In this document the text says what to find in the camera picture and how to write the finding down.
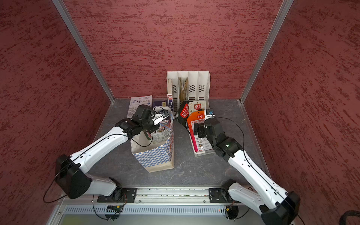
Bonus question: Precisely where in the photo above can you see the black red condiment packet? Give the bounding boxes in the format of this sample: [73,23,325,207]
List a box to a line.
[175,100,189,129]

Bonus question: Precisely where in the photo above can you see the blue white upright book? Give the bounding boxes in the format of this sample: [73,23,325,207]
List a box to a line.
[167,79,174,111]

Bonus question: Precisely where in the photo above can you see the white condiment packet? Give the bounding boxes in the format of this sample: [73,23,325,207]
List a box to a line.
[188,100,207,115]

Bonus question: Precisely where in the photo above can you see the pink edged condiment packet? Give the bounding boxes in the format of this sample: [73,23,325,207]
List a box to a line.
[152,120,171,145]

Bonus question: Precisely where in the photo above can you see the white file organizer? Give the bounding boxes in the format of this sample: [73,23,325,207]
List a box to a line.
[166,71,211,112]

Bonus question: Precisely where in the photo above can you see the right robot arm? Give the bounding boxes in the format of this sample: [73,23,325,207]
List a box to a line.
[194,118,301,225]

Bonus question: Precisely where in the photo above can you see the left corner metal post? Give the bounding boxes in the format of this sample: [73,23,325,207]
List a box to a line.
[52,0,115,104]

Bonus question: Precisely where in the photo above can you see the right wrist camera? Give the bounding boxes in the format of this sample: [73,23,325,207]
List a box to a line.
[204,108,215,120]

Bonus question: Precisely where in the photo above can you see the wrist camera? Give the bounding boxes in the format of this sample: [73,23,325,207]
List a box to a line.
[152,109,169,125]
[204,108,215,120]

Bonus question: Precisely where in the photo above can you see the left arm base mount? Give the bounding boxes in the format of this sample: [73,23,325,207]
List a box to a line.
[97,187,137,203]

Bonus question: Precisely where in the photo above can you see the dark condiment packet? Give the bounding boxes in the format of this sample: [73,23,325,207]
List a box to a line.
[190,137,215,157]

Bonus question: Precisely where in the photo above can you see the corner metal post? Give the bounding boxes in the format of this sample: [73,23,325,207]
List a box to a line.
[240,0,294,105]
[52,0,115,104]

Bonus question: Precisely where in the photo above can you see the orange condiment packet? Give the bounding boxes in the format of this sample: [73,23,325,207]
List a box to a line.
[187,111,206,142]

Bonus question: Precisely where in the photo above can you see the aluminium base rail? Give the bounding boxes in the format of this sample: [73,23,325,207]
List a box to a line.
[57,186,286,205]

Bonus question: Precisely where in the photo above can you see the right corner metal post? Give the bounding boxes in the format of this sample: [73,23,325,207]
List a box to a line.
[240,0,294,105]

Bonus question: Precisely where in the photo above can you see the blue checkered paper bag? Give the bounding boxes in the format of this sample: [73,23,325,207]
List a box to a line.
[130,107,174,173]

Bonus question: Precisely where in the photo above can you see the white plastic basket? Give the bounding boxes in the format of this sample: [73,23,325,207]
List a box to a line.
[185,111,226,157]

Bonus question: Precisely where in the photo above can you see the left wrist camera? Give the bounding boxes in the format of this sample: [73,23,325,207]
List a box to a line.
[152,109,169,125]

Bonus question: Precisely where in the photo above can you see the dark blue book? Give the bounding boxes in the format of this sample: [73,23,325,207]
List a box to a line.
[152,100,168,108]

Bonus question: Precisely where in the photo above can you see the white sketch tutorial book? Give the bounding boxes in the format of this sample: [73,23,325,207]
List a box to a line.
[127,95,152,118]

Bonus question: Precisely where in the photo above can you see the brown folders in organizer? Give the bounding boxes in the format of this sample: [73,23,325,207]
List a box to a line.
[178,77,188,103]

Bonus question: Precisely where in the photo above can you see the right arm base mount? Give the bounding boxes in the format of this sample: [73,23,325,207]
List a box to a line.
[208,187,242,204]

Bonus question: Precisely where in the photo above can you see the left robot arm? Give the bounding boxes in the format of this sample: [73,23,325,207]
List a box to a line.
[54,105,169,202]

